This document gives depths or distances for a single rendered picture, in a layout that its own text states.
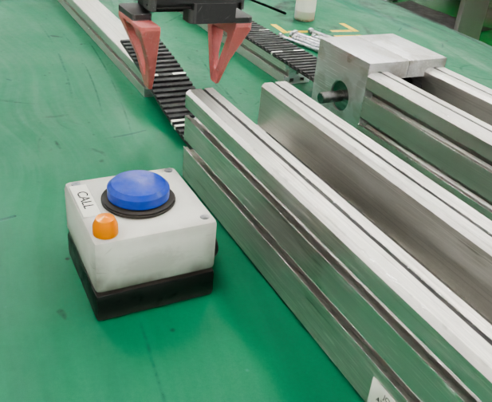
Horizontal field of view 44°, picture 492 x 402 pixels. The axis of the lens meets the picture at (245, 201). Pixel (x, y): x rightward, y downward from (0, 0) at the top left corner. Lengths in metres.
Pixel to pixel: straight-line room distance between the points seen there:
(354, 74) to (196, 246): 0.31
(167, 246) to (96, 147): 0.25
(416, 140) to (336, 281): 0.24
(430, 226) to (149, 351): 0.19
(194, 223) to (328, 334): 0.11
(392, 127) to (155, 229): 0.29
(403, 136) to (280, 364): 0.28
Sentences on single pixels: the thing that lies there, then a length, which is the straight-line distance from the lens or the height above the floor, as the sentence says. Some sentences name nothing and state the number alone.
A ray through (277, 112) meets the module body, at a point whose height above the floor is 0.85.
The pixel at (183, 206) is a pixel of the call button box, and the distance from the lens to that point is 0.40.
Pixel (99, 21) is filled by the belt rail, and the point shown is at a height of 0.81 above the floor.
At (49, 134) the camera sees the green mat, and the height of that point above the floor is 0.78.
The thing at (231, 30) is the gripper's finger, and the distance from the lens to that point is 0.65.
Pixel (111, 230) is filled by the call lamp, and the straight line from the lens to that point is 0.36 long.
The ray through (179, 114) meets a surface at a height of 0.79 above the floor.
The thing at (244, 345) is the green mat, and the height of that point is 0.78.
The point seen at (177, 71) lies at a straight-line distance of 0.73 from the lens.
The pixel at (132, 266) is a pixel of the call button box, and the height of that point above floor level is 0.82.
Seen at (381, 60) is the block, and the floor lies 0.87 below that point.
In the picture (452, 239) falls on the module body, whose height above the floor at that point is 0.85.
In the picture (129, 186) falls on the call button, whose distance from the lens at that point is 0.39.
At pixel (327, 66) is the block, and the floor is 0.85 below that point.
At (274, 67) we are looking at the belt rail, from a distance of 0.84.
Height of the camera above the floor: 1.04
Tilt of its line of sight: 30 degrees down
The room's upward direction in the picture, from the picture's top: 6 degrees clockwise
